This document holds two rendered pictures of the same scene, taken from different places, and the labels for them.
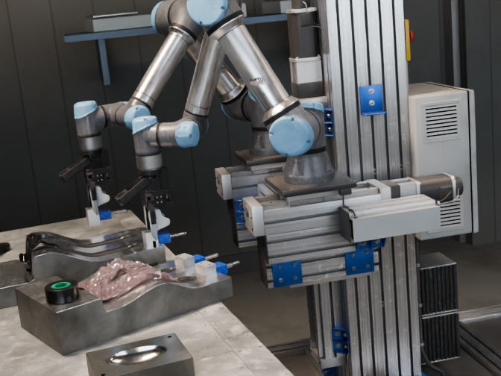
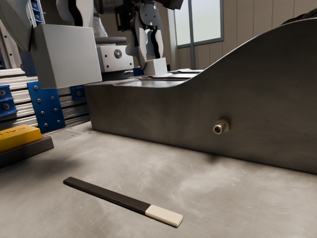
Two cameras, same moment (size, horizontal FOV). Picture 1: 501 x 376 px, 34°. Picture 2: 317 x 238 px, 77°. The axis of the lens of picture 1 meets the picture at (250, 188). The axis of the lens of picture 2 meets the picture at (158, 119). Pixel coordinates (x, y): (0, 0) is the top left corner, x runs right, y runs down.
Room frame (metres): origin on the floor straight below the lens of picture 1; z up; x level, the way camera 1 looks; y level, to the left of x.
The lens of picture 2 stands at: (2.66, 0.75, 0.91)
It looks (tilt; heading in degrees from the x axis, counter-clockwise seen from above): 15 degrees down; 238
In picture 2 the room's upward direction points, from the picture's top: 6 degrees counter-clockwise
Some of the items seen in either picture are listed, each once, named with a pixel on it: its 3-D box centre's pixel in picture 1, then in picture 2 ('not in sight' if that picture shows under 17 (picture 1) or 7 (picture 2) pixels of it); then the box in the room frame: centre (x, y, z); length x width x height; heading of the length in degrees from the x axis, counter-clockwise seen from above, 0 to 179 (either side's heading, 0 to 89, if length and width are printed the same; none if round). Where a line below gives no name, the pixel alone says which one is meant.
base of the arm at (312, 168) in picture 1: (307, 162); (87, 28); (2.39, -0.18, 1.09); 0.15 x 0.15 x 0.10
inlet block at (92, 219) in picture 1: (106, 213); (45, 62); (2.64, 0.48, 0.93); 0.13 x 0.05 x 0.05; 109
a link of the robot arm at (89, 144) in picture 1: (89, 142); not in sight; (2.63, 0.50, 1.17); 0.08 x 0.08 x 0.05
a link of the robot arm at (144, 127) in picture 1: (147, 135); not in sight; (2.39, 0.29, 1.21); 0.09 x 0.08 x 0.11; 73
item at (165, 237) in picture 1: (165, 236); (141, 72); (2.40, 0.27, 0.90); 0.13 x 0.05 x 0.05; 109
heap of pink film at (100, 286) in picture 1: (124, 275); not in sight; (2.07, 0.35, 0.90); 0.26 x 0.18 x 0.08; 126
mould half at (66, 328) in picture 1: (126, 292); not in sight; (2.06, 0.35, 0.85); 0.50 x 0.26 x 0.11; 126
